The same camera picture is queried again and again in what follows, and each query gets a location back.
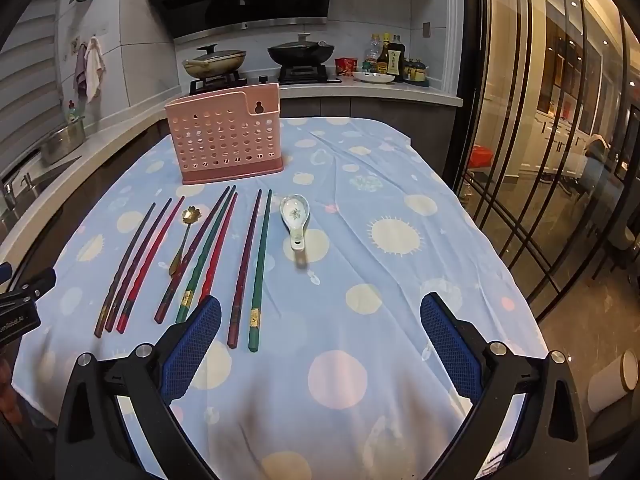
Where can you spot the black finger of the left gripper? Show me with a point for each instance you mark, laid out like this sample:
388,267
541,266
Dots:
37,285

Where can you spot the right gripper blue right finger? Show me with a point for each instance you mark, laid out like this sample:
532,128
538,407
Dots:
455,344

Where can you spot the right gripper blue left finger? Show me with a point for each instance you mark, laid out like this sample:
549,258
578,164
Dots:
183,347

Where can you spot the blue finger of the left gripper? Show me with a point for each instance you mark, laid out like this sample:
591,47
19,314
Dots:
5,272

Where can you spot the maroon chopstick pair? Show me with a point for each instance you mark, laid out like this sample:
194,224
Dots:
237,302

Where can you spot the green chopstick pair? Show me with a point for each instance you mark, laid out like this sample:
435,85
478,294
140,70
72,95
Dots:
256,310

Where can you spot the red chopstick group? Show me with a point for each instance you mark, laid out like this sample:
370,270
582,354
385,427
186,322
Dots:
219,244

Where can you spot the gold flower spoon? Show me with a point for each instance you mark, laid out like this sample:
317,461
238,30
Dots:
189,216

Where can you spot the white ceramic soup spoon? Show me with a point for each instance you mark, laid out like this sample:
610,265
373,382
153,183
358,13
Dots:
295,214

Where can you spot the person's left hand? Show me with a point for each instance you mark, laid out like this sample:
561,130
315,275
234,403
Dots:
8,398

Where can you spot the green chopstick middle group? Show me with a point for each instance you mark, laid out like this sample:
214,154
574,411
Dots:
192,285

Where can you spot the maroon chopstick middle group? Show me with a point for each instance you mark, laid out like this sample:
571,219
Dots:
172,288

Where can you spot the chrome sink faucet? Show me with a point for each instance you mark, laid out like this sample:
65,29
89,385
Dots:
19,193

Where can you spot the blue planet-print tablecloth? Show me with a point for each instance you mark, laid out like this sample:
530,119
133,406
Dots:
345,383

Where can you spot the steel pot on counter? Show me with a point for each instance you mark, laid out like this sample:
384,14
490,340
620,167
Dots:
62,141

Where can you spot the white cylindrical bin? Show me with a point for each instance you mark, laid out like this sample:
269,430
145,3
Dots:
613,382

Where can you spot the red stool beyond glass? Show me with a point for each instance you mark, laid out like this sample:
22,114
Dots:
481,157

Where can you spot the purple hanging cloth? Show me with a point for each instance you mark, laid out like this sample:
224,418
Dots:
80,78

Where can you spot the white hanging towel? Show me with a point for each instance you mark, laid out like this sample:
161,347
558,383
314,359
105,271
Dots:
94,69

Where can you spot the pink perforated utensil holder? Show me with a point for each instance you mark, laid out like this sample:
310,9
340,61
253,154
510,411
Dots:
227,134

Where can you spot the beige frying pan with lid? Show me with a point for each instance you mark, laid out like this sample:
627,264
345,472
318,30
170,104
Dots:
213,63

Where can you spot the small condiment jars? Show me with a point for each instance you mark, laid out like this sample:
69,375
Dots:
415,72

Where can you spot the white plate on counter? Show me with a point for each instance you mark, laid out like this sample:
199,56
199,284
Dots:
373,78

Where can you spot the yellow-cap sauce bottle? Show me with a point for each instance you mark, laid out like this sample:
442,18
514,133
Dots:
382,61

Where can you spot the black gas stove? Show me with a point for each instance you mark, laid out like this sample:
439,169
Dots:
286,75

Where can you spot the red snack cup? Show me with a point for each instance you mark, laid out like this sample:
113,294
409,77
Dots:
345,66

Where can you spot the dark soy sauce bottle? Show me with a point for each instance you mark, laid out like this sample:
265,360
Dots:
396,58

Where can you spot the clear oil bottle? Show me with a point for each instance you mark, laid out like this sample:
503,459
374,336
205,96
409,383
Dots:
371,54

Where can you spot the black wok with lid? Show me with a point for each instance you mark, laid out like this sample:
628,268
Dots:
301,52

